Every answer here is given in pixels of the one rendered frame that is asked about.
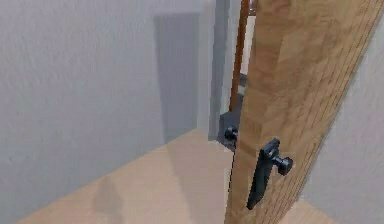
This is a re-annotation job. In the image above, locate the light wooden room door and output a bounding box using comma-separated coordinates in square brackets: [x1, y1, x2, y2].
[223, 0, 384, 224]

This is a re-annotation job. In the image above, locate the black door handle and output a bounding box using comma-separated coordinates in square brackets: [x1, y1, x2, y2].
[224, 125, 239, 142]
[246, 137, 294, 211]

